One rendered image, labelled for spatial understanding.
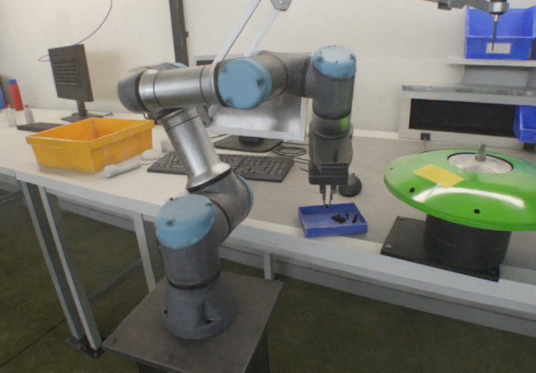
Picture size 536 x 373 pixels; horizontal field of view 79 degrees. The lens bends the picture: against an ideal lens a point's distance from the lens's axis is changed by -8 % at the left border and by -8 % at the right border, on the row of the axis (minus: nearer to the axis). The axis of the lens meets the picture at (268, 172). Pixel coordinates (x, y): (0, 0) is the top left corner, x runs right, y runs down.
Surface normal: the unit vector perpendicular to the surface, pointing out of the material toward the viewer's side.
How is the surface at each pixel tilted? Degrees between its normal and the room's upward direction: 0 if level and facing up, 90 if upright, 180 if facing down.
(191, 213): 5
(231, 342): 0
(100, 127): 86
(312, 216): 0
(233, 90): 90
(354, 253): 90
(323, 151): 27
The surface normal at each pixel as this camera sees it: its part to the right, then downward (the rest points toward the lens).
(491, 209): -0.19, -0.72
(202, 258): 0.62, 0.26
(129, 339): -0.04, -0.93
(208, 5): -0.46, 0.33
